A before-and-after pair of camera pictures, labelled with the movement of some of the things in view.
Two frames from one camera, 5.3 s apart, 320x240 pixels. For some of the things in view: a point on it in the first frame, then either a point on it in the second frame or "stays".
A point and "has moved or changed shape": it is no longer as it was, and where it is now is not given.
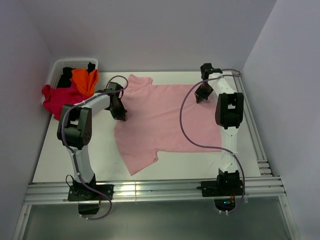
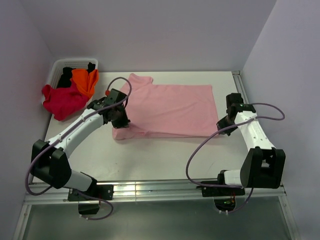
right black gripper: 200,97 → 227,131
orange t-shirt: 85,82 stays
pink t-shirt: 153,123 has moved or changed shape
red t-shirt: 56,98 stays
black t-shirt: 65,81 stays
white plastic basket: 57,66 stays
